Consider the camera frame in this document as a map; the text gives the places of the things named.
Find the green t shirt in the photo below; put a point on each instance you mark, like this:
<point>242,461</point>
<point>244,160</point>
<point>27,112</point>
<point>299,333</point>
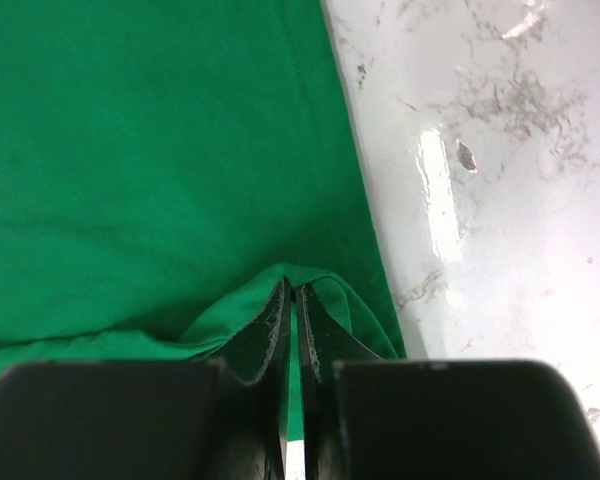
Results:
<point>162,165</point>

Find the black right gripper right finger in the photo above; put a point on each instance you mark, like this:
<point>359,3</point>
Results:
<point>370,418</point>

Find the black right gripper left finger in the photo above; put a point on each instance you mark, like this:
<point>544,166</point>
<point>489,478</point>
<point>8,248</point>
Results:
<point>221,417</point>

